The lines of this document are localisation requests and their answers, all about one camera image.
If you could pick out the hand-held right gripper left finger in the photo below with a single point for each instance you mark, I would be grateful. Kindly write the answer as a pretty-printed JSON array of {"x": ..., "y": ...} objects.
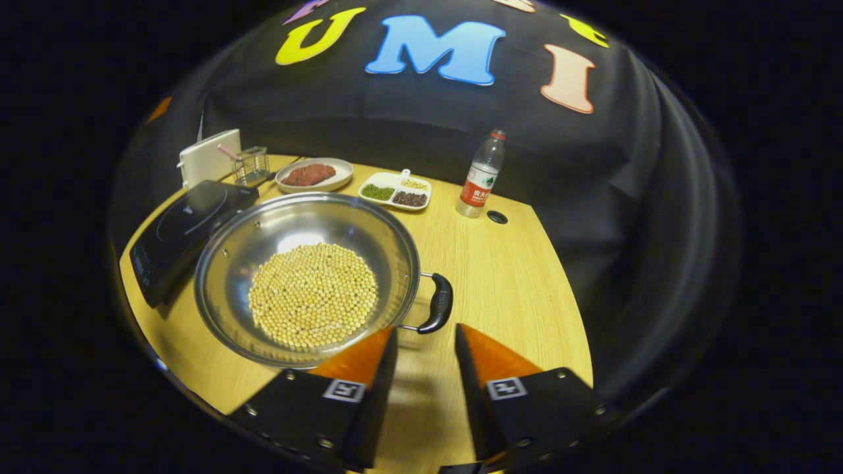
[{"x": 375, "y": 408}]

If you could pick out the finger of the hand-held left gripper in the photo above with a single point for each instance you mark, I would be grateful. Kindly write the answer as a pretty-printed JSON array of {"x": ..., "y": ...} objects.
[{"x": 158, "y": 110}]

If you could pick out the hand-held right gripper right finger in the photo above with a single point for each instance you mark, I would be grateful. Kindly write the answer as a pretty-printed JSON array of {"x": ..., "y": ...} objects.
[{"x": 477, "y": 408}]

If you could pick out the black induction cooktop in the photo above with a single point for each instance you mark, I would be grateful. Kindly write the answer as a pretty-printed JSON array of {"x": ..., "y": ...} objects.
[{"x": 171, "y": 250}]

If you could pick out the stainless steel pot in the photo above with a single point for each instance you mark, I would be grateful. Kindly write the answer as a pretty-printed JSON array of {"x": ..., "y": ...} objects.
[{"x": 263, "y": 237}]

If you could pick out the white toaster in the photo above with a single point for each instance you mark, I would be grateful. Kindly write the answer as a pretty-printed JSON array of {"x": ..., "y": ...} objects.
[{"x": 211, "y": 161}]

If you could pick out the pink striped straw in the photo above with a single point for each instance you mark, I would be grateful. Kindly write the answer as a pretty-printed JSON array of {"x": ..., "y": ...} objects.
[{"x": 229, "y": 153}]

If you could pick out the pile of soybeans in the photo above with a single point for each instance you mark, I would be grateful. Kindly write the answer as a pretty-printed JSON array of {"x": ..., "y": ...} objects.
[{"x": 313, "y": 296}]

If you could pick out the red meat patty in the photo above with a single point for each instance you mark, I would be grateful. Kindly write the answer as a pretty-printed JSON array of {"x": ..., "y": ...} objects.
[
  {"x": 319, "y": 173},
  {"x": 294, "y": 178}
]

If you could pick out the round white plate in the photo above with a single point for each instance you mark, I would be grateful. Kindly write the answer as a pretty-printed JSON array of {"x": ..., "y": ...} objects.
[{"x": 344, "y": 172}]

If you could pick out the dark red beans pile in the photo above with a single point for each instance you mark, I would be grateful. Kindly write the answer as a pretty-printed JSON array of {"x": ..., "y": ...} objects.
[{"x": 409, "y": 199}]

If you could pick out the green mung beans pile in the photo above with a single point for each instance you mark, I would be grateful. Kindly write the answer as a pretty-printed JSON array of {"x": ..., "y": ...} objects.
[{"x": 378, "y": 192}]

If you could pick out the clear red label water bottle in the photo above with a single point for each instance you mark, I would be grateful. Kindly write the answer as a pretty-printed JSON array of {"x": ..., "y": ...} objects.
[{"x": 479, "y": 187}]

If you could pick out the small yellow beans pile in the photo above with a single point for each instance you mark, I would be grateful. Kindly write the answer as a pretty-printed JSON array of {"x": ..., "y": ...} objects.
[{"x": 415, "y": 185}]

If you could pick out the white divided dish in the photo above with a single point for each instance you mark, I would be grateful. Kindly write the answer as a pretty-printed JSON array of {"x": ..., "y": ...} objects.
[{"x": 382, "y": 178}]

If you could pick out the black backdrop cloth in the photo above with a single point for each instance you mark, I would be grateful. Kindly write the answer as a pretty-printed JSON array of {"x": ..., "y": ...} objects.
[{"x": 395, "y": 118}]

